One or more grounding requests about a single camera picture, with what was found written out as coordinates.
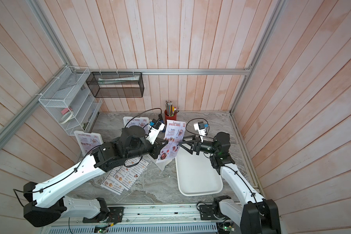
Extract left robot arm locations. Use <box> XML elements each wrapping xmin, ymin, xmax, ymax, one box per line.
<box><xmin>22</xmin><ymin>122</ymin><xmax>167</xmax><ymax>227</ymax></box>

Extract black mesh wall basket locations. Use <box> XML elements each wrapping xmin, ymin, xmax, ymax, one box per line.
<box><xmin>86</xmin><ymin>71</ymin><xmax>144</xmax><ymax>98</ymax></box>

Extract white tape roll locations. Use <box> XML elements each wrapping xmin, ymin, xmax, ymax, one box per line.
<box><xmin>59</xmin><ymin>111</ymin><xmax>74</xmax><ymax>124</ymax></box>

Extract white wire wall shelf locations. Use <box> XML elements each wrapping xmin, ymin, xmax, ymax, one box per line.
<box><xmin>39</xmin><ymin>66</ymin><xmax>102</xmax><ymax>136</ymax></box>

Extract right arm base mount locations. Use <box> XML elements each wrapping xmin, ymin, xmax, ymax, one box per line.
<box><xmin>196</xmin><ymin>196</ymin><xmax>243</xmax><ymax>220</ymax></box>

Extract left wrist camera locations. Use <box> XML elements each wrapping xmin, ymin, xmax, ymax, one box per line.
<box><xmin>146</xmin><ymin>119</ymin><xmax>165</xmax><ymax>145</ymax></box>

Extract dim sum inn menu sheet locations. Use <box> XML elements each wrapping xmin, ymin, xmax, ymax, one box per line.
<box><xmin>100</xmin><ymin>166</ymin><xmax>124</xmax><ymax>195</ymax></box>

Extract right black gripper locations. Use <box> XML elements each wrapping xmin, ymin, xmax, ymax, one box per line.
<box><xmin>181</xmin><ymin>136</ymin><xmax>219</xmax><ymax>159</ymax></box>

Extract pencils in cup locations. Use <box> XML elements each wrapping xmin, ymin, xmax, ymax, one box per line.
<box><xmin>165</xmin><ymin>100</ymin><xmax>179</xmax><ymax>115</ymax></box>

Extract pink eraser block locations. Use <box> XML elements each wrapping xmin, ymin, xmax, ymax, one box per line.
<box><xmin>61</xmin><ymin>108</ymin><xmax>71</xmax><ymax>115</ymax></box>

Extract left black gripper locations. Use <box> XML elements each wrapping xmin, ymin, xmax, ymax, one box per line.
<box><xmin>125</xmin><ymin>134</ymin><xmax>169</xmax><ymax>160</ymax></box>

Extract white plastic tray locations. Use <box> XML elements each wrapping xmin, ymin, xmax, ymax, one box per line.
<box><xmin>175</xmin><ymin>138</ymin><xmax>223</xmax><ymax>197</ymax></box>

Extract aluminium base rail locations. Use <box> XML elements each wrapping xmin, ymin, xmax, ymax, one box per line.
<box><xmin>49</xmin><ymin>203</ymin><xmax>232</xmax><ymax>229</ymax></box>

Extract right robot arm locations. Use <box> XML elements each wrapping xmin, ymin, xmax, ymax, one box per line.
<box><xmin>178</xmin><ymin>132</ymin><xmax>281</xmax><ymax>234</ymax></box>

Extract white menu holder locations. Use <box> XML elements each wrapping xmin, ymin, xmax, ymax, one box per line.
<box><xmin>123</xmin><ymin>117</ymin><xmax>150</xmax><ymax>134</ymax></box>
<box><xmin>151</xmin><ymin>156</ymin><xmax>173</xmax><ymax>171</ymax></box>
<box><xmin>74</xmin><ymin>130</ymin><xmax>104</xmax><ymax>157</ymax></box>

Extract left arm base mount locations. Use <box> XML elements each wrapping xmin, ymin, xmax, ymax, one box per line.
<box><xmin>82</xmin><ymin>198</ymin><xmax>124</xmax><ymax>224</ymax></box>

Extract papers in black basket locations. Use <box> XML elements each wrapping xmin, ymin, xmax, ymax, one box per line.
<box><xmin>97</xmin><ymin>76</ymin><xmax>140</xmax><ymax>85</ymax></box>

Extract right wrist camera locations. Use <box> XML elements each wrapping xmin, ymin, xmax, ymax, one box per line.
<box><xmin>194</xmin><ymin>121</ymin><xmax>209</xmax><ymax>142</ymax></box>

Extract special menu sheet top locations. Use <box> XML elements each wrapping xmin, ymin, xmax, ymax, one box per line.
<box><xmin>77</xmin><ymin>133</ymin><xmax>101</xmax><ymax>154</ymax></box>

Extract red pencil cup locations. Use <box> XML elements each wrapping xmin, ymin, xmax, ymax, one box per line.
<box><xmin>164</xmin><ymin>109</ymin><xmax>177</xmax><ymax>124</ymax></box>

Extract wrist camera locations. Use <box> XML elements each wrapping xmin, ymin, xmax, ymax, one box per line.
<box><xmin>146</xmin><ymin>119</ymin><xmax>165</xmax><ymax>145</ymax></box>
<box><xmin>194</xmin><ymin>121</ymin><xmax>209</xmax><ymax>142</ymax></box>

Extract special menu sheet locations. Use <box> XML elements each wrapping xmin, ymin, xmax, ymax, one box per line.
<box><xmin>156</xmin><ymin>120</ymin><xmax>186</xmax><ymax>163</ymax></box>
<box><xmin>126</xmin><ymin>118</ymin><xmax>149</xmax><ymax>134</ymax></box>
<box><xmin>77</xmin><ymin>133</ymin><xmax>101</xmax><ymax>154</ymax></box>

